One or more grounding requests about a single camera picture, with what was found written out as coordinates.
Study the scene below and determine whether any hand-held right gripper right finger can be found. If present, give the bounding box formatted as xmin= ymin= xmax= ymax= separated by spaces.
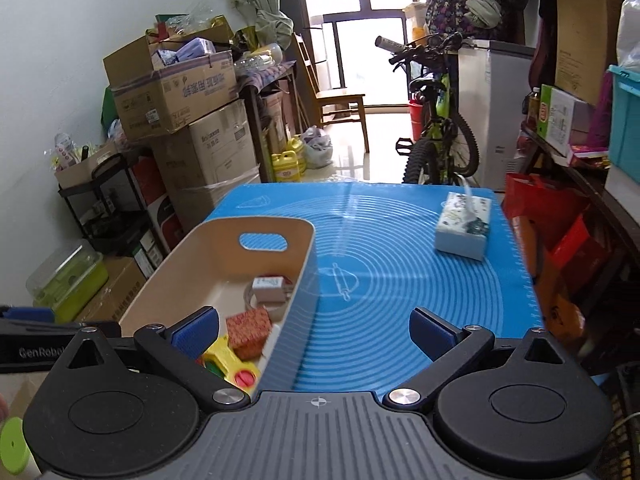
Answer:
xmin=382 ymin=306 xmax=577 ymax=408

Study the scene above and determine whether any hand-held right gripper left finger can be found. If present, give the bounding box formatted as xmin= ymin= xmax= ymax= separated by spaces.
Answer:
xmin=64 ymin=305 xmax=252 ymax=408

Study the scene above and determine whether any yellow plastic toy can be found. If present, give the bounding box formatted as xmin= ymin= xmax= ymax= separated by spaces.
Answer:
xmin=200 ymin=334 xmax=262 ymax=395

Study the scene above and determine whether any small white box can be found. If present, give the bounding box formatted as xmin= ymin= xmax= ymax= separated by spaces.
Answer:
xmin=251 ymin=275 xmax=296 ymax=304

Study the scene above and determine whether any cream storage bin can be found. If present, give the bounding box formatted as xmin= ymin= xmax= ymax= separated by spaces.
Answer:
xmin=119 ymin=215 xmax=321 ymax=393

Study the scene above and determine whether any printed cardboard box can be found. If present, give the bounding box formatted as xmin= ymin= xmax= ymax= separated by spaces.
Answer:
xmin=75 ymin=256 xmax=148 ymax=323

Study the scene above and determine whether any red patterned box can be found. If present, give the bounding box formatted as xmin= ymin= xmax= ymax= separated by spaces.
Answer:
xmin=225 ymin=307 xmax=273 ymax=361

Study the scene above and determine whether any green container with clear lid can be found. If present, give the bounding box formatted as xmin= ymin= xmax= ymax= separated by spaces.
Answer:
xmin=26 ymin=240 xmax=110 ymax=311

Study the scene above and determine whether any blue silicone mat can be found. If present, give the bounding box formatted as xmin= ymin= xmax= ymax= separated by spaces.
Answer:
xmin=205 ymin=182 xmax=546 ymax=393

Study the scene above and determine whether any patterned tissue box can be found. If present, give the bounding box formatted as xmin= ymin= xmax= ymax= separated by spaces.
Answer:
xmin=433 ymin=176 xmax=493 ymax=261

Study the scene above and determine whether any green and white stool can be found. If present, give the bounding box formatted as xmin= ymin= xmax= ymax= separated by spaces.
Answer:
xmin=0 ymin=416 xmax=41 ymax=478

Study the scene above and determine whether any black shelf rack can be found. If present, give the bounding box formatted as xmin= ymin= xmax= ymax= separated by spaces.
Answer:
xmin=57 ymin=152 xmax=168 ymax=266

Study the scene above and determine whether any red and white appliance box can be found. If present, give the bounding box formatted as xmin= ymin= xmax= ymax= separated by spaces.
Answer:
xmin=131 ymin=156 xmax=183 ymax=251

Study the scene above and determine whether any orange paper bag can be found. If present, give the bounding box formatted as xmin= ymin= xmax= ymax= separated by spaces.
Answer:
xmin=515 ymin=215 xmax=611 ymax=356

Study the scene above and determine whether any open cardboard box with bottles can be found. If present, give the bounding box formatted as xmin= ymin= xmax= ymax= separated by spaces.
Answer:
xmin=54 ymin=142 xmax=121 ymax=191

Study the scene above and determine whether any red paper bag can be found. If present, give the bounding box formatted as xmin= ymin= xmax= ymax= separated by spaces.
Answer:
xmin=502 ymin=172 xmax=591 ymax=261

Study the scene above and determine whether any yellow jug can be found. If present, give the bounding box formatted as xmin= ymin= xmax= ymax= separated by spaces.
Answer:
xmin=271 ymin=150 xmax=301 ymax=183

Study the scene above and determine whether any large brown cardboard box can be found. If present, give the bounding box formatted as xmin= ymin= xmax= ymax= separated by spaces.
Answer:
xmin=150 ymin=99 xmax=261 ymax=191

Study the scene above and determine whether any green and black bicycle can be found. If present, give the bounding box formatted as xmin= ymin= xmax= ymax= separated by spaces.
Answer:
xmin=375 ymin=32 xmax=481 ymax=191

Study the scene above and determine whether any grey plastic bag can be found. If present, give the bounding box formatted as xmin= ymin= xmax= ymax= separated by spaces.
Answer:
xmin=301 ymin=126 xmax=334 ymax=170

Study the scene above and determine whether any dark wooden shelf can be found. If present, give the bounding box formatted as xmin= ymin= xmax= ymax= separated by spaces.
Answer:
xmin=520 ymin=125 xmax=640 ymax=376

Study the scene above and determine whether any white chest freezer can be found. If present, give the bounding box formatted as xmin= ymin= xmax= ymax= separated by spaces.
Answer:
xmin=457 ymin=39 xmax=538 ymax=193

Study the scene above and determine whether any open taped cardboard box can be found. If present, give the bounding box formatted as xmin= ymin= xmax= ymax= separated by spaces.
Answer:
xmin=102 ymin=35 xmax=240 ymax=142

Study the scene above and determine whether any wooden chair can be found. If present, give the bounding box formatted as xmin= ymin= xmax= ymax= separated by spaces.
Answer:
xmin=295 ymin=32 xmax=371 ymax=153

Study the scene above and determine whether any brown drink bottle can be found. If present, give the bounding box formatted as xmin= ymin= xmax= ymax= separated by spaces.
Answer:
xmin=527 ymin=87 xmax=543 ymax=136

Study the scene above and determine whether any green and white carton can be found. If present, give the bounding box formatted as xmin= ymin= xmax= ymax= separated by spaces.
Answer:
xmin=539 ymin=84 xmax=596 ymax=157

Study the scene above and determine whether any cluttered side table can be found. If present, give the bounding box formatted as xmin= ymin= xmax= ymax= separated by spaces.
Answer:
xmin=235 ymin=57 xmax=301 ymax=183

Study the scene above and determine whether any teal plastic crate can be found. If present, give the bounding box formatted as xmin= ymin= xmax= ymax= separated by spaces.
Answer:
xmin=607 ymin=64 xmax=640 ymax=183

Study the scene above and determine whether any floral fabric bag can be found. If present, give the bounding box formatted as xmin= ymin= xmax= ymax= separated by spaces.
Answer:
xmin=425 ymin=0 xmax=471 ymax=36

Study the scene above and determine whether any tall brown cardboard box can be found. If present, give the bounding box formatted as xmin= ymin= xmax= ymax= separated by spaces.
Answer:
xmin=555 ymin=0 xmax=623 ymax=106

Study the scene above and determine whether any green curtain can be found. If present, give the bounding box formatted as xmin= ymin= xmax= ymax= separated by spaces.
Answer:
xmin=212 ymin=0 xmax=296 ymax=51

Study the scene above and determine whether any white plastic bag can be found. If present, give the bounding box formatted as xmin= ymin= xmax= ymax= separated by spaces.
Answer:
xmin=616 ymin=0 xmax=640 ymax=73

